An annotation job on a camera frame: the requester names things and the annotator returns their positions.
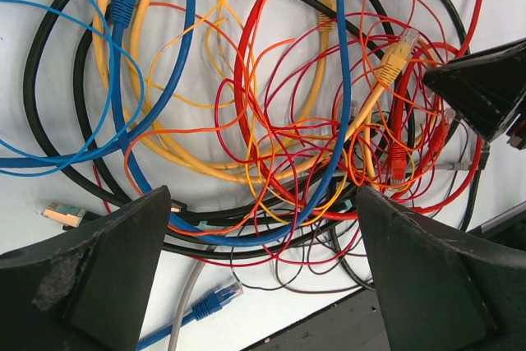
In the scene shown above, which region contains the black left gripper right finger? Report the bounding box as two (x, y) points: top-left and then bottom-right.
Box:
(356, 187), (525, 350)

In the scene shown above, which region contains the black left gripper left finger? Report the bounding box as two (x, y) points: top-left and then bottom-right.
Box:
(1, 186), (172, 350)

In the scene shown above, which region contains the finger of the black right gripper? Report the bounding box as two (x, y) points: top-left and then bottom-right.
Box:
(423, 39), (526, 141)

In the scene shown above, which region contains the thick red ethernet cable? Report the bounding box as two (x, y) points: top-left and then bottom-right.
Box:
(233, 0), (489, 220)

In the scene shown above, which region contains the thin dark red wire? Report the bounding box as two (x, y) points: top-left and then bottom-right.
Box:
(93, 1), (453, 276)

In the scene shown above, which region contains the grey cable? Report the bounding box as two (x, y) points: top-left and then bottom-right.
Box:
(167, 159), (473, 351)

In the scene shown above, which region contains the thick black cable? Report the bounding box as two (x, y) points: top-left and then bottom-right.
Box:
(23, 0), (482, 290)

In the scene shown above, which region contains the thin light blue wire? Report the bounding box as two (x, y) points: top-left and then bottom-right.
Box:
(0, 0), (145, 178)

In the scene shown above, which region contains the thin dark brown wire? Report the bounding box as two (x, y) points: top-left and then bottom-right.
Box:
(229, 110), (472, 293)

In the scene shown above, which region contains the thick yellow ethernet cable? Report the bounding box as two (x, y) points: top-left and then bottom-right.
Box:
(92, 0), (336, 184)

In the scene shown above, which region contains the thin yellow wire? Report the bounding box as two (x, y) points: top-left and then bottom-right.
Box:
(145, 0), (350, 224)

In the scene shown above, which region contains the thick blue ethernet cable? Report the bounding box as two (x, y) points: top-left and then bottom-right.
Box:
(0, 0), (351, 351)

